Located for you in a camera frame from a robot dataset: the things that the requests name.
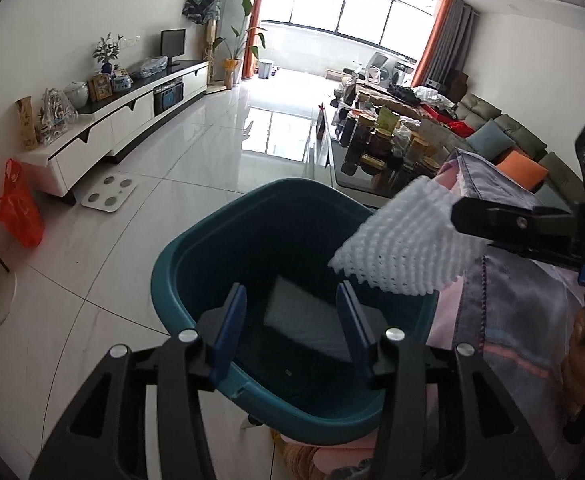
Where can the glass coffee table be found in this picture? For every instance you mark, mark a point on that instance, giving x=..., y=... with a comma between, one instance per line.
x=357, y=175

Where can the white foam fruit net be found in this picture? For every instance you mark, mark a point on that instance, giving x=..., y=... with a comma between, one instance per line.
x=402, y=240

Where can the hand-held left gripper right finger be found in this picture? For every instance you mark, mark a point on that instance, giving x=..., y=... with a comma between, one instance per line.
x=352, y=320

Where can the person's right hand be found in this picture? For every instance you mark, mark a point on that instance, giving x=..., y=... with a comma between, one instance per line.
x=579, y=360

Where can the white clothes pile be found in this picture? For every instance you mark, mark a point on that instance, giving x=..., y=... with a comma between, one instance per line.
x=430, y=95

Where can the teal plastic bin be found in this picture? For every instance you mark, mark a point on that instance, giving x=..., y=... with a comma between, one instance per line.
x=197, y=270

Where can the white black TV cabinet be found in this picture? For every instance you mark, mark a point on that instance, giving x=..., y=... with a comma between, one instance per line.
x=122, y=120

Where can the orange plastic bag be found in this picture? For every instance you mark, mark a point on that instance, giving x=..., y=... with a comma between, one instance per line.
x=20, y=210

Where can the white foam sheet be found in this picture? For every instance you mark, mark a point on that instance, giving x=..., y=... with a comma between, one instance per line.
x=302, y=315

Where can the white pedal bin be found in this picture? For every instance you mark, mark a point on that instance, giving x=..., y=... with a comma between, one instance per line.
x=265, y=69

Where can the wooden picture frame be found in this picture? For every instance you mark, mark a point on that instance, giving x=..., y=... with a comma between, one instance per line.
x=100, y=88

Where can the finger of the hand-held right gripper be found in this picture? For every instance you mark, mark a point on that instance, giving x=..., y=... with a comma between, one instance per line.
x=537, y=252
x=502, y=217

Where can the black bag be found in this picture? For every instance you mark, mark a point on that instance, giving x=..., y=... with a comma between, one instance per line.
x=402, y=94

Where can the model ship in clear case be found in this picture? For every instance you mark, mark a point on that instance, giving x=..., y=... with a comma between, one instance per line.
x=56, y=117

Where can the blue white ceramic jar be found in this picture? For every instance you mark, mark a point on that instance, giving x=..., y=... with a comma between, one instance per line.
x=122, y=83

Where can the red cloth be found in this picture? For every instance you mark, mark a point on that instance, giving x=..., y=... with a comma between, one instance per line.
x=452, y=122

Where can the blue-grey cushion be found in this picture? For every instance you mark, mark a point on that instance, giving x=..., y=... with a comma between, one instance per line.
x=489, y=139

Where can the clear plastic bag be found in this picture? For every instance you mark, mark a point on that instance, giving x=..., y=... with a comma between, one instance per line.
x=153, y=66

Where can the white bathroom scale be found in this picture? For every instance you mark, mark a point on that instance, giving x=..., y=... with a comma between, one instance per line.
x=110, y=192

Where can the grey checked cloth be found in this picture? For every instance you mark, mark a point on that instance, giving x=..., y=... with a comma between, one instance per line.
x=512, y=320

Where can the plant in blue vase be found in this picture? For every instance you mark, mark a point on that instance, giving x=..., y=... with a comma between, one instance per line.
x=107, y=55

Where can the orange cushion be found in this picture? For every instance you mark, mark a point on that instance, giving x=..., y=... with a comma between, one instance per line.
x=522, y=170

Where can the white office chair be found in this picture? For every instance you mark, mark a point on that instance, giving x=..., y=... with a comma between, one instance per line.
x=376, y=67

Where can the large window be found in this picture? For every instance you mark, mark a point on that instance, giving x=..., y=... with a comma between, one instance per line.
x=362, y=10

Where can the small black monitor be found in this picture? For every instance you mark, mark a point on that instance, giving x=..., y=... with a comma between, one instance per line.
x=173, y=45

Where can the brown boxes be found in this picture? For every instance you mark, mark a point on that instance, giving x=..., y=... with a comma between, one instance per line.
x=456, y=85

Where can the covered standing fan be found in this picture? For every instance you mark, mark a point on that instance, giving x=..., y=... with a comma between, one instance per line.
x=201, y=6

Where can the green sofa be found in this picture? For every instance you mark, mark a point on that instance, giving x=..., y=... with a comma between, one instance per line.
x=522, y=132

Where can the white standing air conditioner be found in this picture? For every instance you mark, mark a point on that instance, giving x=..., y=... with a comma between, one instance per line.
x=235, y=0

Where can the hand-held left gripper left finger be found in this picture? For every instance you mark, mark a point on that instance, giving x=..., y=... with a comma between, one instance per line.
x=230, y=325

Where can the tall plant in yellow pot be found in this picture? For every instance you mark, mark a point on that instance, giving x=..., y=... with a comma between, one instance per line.
x=232, y=67

